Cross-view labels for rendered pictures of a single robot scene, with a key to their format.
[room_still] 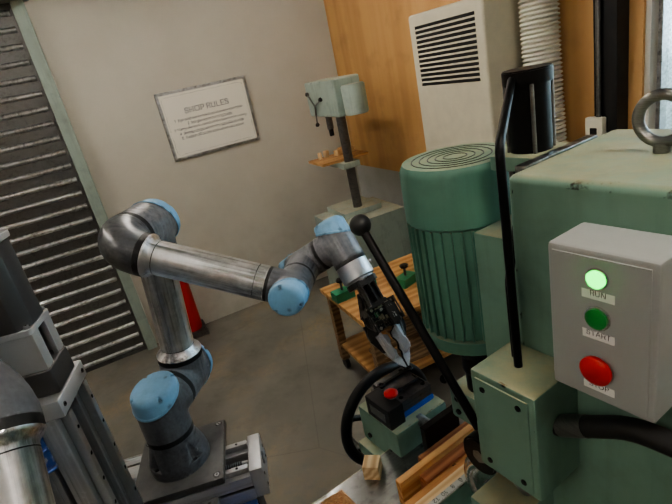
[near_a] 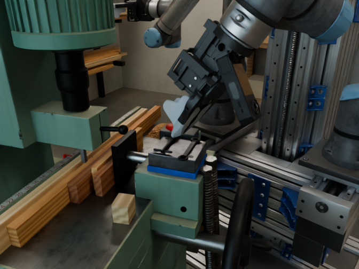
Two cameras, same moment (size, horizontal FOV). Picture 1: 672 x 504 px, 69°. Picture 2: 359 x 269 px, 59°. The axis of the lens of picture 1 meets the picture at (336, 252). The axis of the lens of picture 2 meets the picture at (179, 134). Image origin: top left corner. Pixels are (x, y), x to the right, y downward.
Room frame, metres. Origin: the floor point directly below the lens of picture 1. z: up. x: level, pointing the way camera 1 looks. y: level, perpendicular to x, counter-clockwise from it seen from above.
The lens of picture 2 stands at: (1.32, -0.45, 1.28)
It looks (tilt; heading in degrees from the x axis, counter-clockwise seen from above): 25 degrees down; 138
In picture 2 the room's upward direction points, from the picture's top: straight up
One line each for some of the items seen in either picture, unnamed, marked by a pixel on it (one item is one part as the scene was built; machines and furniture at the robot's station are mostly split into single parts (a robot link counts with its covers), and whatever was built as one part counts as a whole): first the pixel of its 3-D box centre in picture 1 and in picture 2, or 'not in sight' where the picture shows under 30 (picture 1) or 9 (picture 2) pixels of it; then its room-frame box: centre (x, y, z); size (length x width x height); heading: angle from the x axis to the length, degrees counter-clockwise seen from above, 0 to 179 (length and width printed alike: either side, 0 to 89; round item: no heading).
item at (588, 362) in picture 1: (595, 370); not in sight; (0.37, -0.21, 1.36); 0.03 x 0.01 x 0.03; 30
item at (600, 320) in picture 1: (596, 319); not in sight; (0.37, -0.22, 1.42); 0.02 x 0.01 x 0.02; 30
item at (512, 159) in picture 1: (534, 137); not in sight; (0.62, -0.28, 1.54); 0.08 x 0.08 x 0.17; 30
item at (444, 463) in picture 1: (467, 453); (103, 166); (0.74, -0.17, 0.92); 0.23 x 0.02 x 0.04; 120
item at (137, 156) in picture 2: (431, 427); (137, 157); (0.80, -0.11, 0.95); 0.09 x 0.07 x 0.09; 120
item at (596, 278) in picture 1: (595, 279); not in sight; (0.37, -0.22, 1.46); 0.02 x 0.01 x 0.02; 30
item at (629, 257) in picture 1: (616, 317); not in sight; (0.39, -0.25, 1.40); 0.10 x 0.06 x 0.16; 30
